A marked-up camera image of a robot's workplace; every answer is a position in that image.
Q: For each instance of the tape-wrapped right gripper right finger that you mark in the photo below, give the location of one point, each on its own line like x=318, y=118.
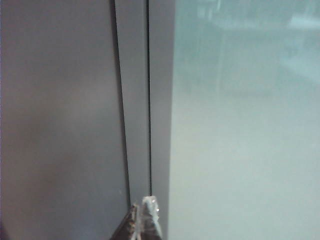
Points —
x=150, y=220

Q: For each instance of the pale frosted glass pane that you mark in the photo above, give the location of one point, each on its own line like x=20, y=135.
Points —
x=245, y=137

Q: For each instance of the dark vertical frame strip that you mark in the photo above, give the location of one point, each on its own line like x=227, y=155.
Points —
x=149, y=100

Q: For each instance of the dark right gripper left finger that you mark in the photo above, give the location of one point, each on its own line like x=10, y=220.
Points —
x=128, y=225

